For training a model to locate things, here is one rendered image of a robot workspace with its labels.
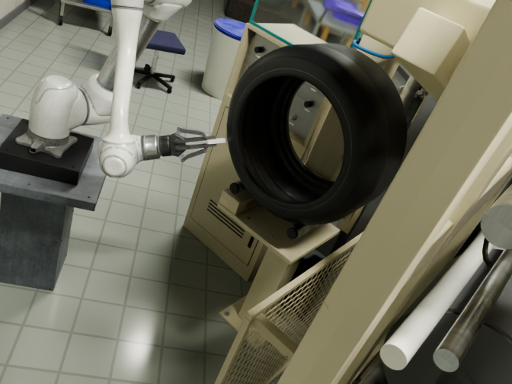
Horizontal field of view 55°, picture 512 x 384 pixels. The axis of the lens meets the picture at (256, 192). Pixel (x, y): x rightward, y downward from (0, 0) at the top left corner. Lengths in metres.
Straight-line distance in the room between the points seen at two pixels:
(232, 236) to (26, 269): 1.05
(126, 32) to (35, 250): 1.09
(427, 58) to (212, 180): 1.89
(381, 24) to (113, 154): 0.87
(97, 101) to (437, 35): 1.43
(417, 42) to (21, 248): 1.86
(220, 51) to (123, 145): 3.17
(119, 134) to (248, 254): 1.32
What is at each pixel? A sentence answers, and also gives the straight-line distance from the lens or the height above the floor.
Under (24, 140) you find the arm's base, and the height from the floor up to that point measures 0.74.
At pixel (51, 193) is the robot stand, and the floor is 0.65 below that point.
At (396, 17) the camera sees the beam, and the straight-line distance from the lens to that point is 1.14.
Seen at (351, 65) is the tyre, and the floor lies 1.48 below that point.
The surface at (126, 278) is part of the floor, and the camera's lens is 2.61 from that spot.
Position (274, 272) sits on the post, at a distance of 2.31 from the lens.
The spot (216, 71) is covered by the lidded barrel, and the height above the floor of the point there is 0.25.
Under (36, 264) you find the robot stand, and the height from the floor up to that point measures 0.16.
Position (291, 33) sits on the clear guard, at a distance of 2.33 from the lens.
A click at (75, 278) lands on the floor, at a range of 2.57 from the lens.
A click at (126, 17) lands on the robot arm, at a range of 1.71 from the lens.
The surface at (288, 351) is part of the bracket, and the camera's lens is 1.21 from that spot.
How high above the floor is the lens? 1.84
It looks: 31 degrees down
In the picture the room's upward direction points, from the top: 22 degrees clockwise
